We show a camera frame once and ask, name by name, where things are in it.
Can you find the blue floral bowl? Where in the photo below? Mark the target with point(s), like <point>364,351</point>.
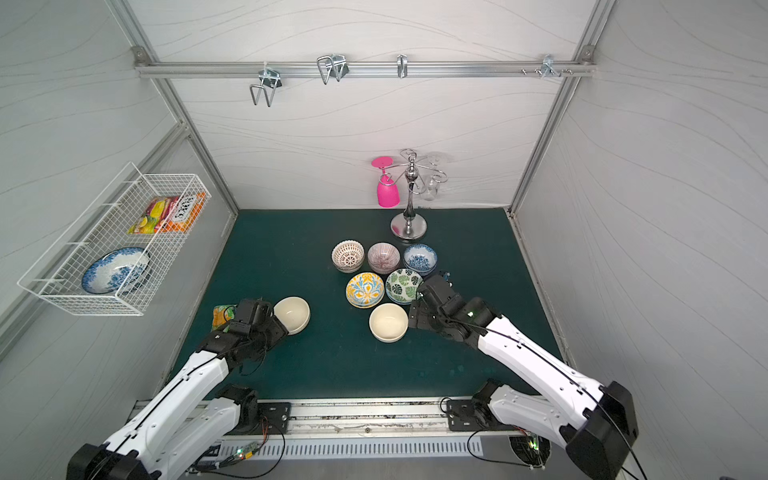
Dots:
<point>119,271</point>
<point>420,258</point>

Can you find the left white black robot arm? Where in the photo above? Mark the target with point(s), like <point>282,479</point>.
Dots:
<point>197,421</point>

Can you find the aluminium top rail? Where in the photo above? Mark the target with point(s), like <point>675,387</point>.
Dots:
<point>357,69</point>

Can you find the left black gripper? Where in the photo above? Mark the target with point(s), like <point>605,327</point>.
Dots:
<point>271,321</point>

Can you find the metal bracket on rail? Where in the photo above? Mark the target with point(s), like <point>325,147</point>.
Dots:
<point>402,66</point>

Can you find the cream plain bowl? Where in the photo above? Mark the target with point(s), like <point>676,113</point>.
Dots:
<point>388,323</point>
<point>294,313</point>

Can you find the green leaf bowl back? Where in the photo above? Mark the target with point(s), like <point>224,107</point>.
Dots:
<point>402,286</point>

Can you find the pink plastic wine glass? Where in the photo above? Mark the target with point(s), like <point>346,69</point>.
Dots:
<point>387,191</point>

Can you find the chrome glass holder stand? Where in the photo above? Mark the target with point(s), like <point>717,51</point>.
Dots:
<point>423,177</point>

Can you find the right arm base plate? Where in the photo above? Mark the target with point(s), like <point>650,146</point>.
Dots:
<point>466,415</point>

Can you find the metal hook right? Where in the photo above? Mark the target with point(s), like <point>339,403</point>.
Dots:
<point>547,69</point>

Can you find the colourful snack packet in basket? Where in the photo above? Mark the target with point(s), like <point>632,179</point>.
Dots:
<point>174,214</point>

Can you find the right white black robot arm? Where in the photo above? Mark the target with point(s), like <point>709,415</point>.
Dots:
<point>595,424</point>

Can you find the cream plain bowl front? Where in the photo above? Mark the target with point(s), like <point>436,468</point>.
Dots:
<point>294,313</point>

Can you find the cream plain bowl back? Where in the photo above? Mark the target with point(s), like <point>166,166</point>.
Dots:
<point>388,323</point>

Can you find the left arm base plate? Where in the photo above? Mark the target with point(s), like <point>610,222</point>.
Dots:
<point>263,418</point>

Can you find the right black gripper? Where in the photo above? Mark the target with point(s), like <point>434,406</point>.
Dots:
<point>429,298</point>

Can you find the metal double hook middle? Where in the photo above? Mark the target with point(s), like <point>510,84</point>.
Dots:
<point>333,66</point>

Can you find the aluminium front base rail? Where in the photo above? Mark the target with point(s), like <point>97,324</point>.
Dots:
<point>386,417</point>

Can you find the blue floral bowl in basket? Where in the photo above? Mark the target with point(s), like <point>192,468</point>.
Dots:
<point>119,271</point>

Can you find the purple striped bowl front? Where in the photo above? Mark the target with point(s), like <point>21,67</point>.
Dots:
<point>383,258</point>

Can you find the yellow blue ornament bowl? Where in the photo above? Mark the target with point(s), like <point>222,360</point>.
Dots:
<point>365,290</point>

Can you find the white maroon leaf bowl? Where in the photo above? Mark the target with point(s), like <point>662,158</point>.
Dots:
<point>348,256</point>

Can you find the white wire wall basket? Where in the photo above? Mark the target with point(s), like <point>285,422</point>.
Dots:
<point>55,277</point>

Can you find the green snack bag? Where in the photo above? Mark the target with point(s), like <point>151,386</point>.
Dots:
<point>222,314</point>

